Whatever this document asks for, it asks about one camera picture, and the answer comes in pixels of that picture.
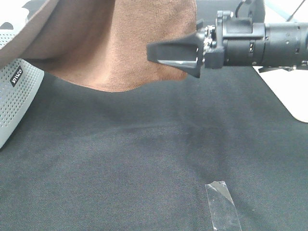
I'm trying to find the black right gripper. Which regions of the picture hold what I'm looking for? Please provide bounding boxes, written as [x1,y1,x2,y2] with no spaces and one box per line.
[146,11,266,78]

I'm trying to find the brown microfibre towel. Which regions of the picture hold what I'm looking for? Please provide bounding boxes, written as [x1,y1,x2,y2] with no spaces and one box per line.
[0,0,198,92]

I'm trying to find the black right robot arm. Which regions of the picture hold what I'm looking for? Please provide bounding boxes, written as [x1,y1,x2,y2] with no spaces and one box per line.
[146,0,308,78]

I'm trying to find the white plastic storage bin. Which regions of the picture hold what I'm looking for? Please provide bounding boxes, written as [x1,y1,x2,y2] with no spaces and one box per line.
[260,0,308,123]

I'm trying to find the black table cloth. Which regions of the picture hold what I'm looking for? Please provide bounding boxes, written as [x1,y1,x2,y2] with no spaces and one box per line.
[0,67,308,231]

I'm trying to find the clear tape strip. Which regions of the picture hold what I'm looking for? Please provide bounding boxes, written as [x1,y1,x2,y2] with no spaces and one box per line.
[205,181,242,231]

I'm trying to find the grey perforated laundry basket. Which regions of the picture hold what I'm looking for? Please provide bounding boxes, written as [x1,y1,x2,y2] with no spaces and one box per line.
[0,0,45,147]

